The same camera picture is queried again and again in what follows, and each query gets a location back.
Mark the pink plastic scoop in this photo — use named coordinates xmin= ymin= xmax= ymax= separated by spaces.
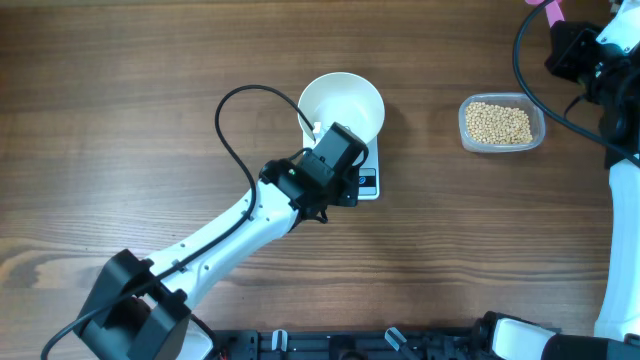
xmin=525 ymin=0 xmax=565 ymax=27

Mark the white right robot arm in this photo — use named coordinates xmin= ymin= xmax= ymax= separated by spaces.
xmin=481 ymin=21 xmax=639 ymax=359

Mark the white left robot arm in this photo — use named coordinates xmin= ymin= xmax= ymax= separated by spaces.
xmin=73 ymin=122 xmax=373 ymax=359

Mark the white digital kitchen scale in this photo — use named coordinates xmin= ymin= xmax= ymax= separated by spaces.
xmin=303 ymin=129 xmax=380 ymax=207

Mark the white bowl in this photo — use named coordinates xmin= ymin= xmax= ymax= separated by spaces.
xmin=298 ymin=72 xmax=385 ymax=144

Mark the clear plastic container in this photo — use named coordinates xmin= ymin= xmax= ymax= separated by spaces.
xmin=459 ymin=93 xmax=546 ymax=153

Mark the pile of soybeans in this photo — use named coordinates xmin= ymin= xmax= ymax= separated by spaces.
xmin=465 ymin=102 xmax=533 ymax=145

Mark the black right camera cable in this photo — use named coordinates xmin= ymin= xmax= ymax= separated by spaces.
xmin=512 ymin=0 xmax=640 ymax=169

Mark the black camera cable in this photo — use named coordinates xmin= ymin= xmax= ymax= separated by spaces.
xmin=512 ymin=0 xmax=640 ymax=169
xmin=39 ymin=84 xmax=316 ymax=360

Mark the black left camera cable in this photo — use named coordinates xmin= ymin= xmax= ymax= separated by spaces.
xmin=39 ymin=84 xmax=316 ymax=360

